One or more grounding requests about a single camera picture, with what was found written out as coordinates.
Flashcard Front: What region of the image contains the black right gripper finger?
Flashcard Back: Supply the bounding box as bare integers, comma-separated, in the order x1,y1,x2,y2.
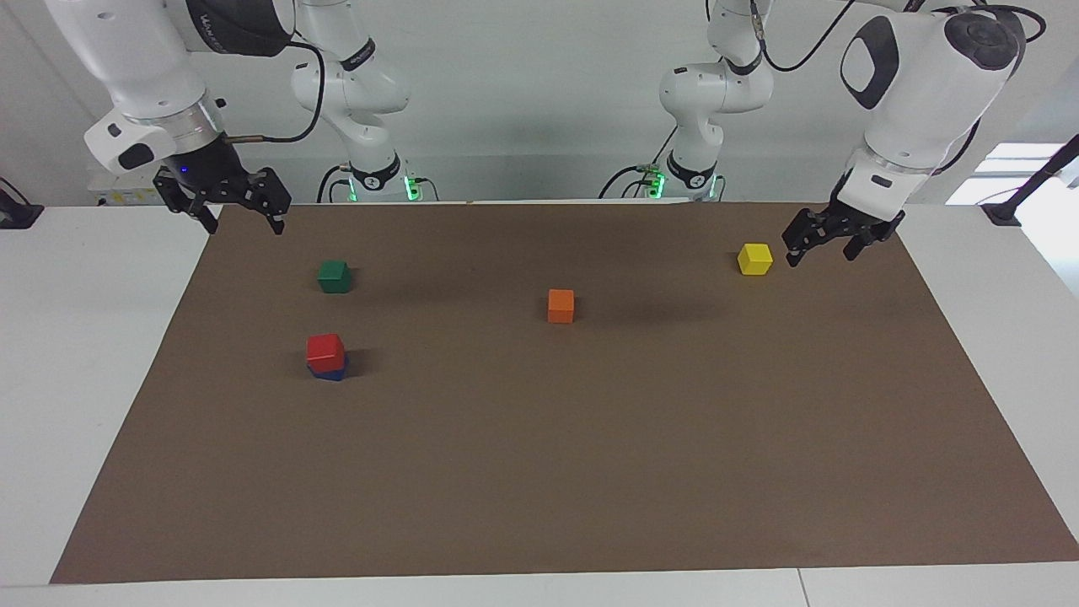
243,167,293,236
153,169,220,235

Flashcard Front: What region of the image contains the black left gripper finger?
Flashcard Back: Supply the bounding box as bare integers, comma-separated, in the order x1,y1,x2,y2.
845,211,907,261
782,211,831,268

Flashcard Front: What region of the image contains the red block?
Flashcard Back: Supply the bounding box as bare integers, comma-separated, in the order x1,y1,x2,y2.
305,333,346,373

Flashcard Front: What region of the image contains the white power box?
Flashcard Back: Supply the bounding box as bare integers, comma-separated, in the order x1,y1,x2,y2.
87,164,182,207

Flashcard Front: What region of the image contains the black clamp stand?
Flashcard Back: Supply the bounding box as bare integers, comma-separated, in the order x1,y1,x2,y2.
0,175,45,230
980,133,1079,227

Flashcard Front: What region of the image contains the brown table mat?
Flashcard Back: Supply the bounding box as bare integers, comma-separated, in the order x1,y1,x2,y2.
49,201,1079,585

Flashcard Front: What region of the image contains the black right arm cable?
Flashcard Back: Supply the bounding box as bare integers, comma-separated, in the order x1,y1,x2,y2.
228,38,325,144

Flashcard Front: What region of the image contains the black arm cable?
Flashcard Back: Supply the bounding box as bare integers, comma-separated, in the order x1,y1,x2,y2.
228,38,325,144
750,0,1046,174

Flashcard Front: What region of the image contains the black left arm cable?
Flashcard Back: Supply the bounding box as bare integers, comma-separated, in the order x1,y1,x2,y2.
750,0,1046,174

